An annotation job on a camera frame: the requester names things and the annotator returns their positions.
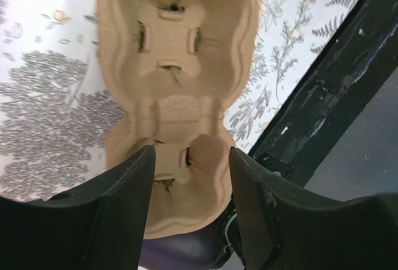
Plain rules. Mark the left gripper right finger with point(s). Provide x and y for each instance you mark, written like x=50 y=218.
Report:
x=261 y=195

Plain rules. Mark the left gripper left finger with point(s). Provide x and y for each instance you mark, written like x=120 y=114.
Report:
x=96 y=225

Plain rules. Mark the brown cardboard cup carrier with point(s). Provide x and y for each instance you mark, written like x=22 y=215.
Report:
x=175 y=67

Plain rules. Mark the purple eggplant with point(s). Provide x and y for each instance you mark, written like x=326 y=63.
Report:
x=180 y=251

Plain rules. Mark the floral tablecloth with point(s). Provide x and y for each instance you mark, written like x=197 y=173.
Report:
x=56 y=111

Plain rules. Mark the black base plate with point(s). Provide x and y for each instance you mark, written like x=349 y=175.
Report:
x=342 y=80

